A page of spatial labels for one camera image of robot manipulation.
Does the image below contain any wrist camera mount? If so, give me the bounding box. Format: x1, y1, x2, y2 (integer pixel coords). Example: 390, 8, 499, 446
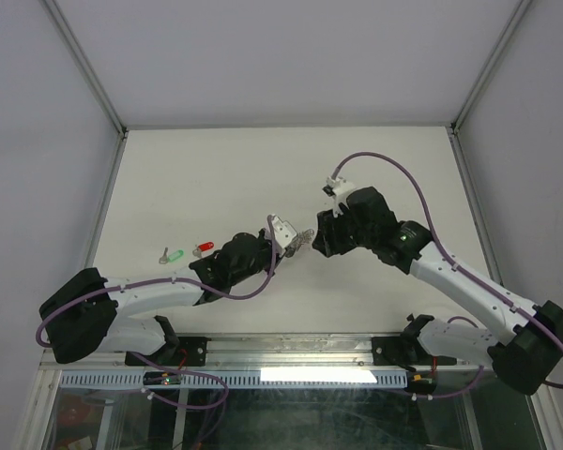
265, 215, 297, 255
323, 176, 357, 218

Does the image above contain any aluminium frame post right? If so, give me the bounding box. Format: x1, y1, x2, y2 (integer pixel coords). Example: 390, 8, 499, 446
449, 0, 534, 135

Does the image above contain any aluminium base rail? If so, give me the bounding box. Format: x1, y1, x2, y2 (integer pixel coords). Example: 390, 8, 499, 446
41, 330, 433, 371

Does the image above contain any green tag key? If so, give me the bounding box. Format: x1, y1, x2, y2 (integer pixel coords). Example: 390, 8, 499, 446
159, 247, 184, 264

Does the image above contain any purple cable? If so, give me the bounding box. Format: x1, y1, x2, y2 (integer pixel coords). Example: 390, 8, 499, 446
330, 152, 563, 388
35, 214, 282, 349

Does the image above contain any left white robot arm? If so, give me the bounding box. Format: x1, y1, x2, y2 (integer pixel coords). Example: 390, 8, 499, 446
36, 224, 297, 365

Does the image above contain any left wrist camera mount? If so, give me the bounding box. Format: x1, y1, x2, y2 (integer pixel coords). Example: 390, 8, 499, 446
265, 215, 297, 255

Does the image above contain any white slotted cable duct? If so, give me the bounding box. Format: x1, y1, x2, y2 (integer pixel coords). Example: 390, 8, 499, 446
60, 367, 407, 390

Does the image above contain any aluminium frame post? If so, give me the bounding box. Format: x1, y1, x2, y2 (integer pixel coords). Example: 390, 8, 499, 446
449, 0, 534, 135
41, 0, 129, 137

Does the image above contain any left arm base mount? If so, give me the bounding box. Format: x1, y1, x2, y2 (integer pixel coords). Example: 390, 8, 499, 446
145, 334, 210, 368

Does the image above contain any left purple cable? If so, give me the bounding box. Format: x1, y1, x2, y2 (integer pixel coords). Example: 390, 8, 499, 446
35, 214, 282, 349

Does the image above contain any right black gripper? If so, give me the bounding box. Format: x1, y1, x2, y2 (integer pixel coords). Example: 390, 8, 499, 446
312, 202, 375, 258

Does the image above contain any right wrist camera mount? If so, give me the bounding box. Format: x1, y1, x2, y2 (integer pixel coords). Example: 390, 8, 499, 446
323, 176, 357, 218

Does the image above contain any aluminium frame post left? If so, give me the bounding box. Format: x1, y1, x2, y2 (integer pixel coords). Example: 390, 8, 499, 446
41, 0, 129, 137

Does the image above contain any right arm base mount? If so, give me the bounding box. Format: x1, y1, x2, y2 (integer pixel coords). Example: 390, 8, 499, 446
371, 336, 420, 371

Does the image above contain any metal disc with keyrings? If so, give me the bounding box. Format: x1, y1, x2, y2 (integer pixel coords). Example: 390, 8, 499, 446
284, 229, 315, 258

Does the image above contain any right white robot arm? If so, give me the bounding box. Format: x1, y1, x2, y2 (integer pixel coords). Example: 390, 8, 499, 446
312, 182, 563, 396

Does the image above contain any red tag key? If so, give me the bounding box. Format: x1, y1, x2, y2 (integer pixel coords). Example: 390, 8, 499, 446
192, 241, 214, 259

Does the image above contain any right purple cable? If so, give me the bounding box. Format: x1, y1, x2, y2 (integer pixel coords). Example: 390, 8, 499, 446
330, 152, 563, 388

